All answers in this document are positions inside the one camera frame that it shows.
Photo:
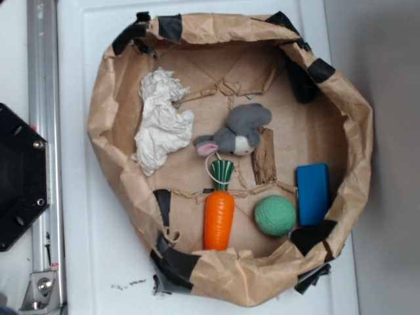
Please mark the white paper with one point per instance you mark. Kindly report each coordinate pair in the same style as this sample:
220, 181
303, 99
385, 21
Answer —
162, 129

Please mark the brown paper bag tray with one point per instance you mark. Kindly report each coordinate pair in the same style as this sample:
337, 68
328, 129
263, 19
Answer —
317, 117

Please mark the grey plush bunny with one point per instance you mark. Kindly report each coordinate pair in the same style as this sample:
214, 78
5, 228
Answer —
239, 136

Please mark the orange plastic carrot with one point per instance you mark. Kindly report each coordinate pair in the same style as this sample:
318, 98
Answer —
219, 208

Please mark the brown wood piece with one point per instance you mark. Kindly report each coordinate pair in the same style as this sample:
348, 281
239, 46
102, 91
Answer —
264, 157

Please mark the green foam ball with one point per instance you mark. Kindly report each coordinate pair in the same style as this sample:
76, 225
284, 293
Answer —
275, 215

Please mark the blue rectangular block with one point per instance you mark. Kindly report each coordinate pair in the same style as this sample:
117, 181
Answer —
313, 193

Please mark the white tray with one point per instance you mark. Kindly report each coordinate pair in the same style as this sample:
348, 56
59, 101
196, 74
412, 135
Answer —
108, 271

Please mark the aluminium rail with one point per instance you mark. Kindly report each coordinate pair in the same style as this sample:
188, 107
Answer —
44, 116

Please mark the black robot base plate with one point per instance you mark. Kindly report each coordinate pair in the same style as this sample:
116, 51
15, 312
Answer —
23, 177

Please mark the metal corner bracket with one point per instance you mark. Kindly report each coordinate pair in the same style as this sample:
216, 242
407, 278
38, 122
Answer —
42, 294

